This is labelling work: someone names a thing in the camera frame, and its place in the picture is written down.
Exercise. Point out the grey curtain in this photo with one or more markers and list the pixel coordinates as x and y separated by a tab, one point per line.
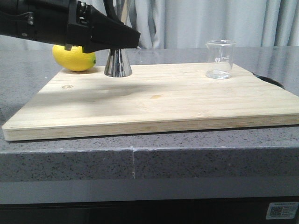
184	24

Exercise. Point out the wooden cutting board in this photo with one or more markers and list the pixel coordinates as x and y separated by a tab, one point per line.
155	98

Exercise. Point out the yellow lemon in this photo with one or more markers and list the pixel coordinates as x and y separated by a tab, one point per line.
75	59

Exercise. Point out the white QR code label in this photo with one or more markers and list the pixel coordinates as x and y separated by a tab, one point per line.
282	210

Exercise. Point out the silver double jigger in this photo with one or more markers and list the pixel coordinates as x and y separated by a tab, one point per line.
117	63

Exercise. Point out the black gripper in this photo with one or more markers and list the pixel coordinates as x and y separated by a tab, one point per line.
61	22

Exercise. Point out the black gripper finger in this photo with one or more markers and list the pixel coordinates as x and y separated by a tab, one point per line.
108	34
113	10

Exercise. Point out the clear glass beaker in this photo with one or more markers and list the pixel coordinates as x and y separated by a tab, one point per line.
220	58

